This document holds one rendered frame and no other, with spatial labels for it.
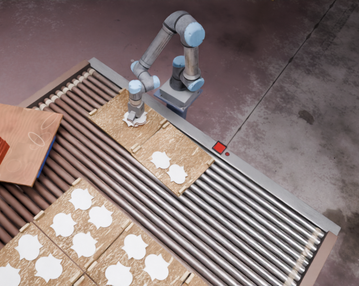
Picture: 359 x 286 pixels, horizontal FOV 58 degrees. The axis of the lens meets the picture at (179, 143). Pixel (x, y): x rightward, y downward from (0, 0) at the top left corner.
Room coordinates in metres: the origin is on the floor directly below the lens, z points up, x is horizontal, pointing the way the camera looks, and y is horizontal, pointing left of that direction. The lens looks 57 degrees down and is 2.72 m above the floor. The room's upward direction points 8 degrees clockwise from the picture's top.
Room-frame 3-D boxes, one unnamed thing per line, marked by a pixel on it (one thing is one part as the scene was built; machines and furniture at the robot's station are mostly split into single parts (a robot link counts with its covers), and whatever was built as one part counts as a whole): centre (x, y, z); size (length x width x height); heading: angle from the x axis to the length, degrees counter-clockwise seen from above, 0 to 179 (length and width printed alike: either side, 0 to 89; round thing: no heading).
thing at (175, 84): (1.63, 0.06, 1.01); 0.15 x 0.15 x 0.10
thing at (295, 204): (1.24, -0.11, 0.89); 2.08 x 0.08 x 0.06; 58
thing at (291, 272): (0.92, 0.08, 0.90); 1.95 x 0.05 x 0.05; 58
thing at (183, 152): (1.03, 0.02, 0.93); 0.41 x 0.35 x 0.02; 54
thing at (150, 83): (1.34, 0.24, 1.25); 0.11 x 0.11 x 0.08; 40
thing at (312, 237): (1.14, -0.05, 0.90); 1.95 x 0.05 x 0.05; 58
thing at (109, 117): (1.27, 0.36, 0.93); 0.41 x 0.35 x 0.02; 56
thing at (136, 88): (1.26, 0.30, 1.25); 0.09 x 0.08 x 0.11; 130
